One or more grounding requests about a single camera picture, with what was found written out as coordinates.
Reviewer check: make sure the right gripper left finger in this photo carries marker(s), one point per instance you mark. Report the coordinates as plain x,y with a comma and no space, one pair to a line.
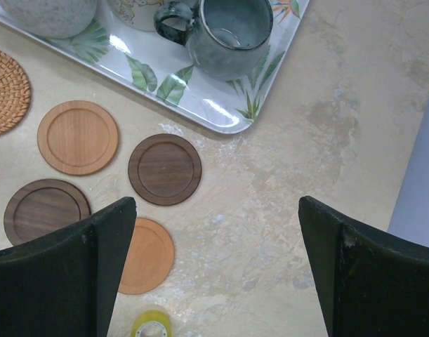
65,283

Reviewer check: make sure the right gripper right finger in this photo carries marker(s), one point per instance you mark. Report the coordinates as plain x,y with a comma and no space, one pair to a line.
368,282

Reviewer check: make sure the dark walnut round coaster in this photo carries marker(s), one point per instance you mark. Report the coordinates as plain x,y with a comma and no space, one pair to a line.
41,207

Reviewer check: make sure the light wood round coaster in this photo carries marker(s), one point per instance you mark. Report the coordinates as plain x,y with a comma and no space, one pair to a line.
78,137

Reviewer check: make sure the dark wood coaster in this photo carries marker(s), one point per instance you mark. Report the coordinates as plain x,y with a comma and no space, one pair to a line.
165,169

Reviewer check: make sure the woven rattan coaster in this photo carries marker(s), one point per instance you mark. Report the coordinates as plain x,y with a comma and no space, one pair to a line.
15,93

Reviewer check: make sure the floral serving tray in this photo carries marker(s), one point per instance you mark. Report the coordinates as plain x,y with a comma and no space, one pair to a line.
163,71

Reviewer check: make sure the white beige mug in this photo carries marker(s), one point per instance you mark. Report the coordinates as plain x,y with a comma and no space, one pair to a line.
50,18

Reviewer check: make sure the green floral mug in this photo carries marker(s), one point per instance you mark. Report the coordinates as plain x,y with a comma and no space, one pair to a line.
138,14

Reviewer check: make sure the grey cup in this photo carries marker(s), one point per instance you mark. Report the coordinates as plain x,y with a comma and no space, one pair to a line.
225,39

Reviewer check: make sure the yellow tape roll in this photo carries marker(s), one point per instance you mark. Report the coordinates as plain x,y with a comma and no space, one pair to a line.
152,323

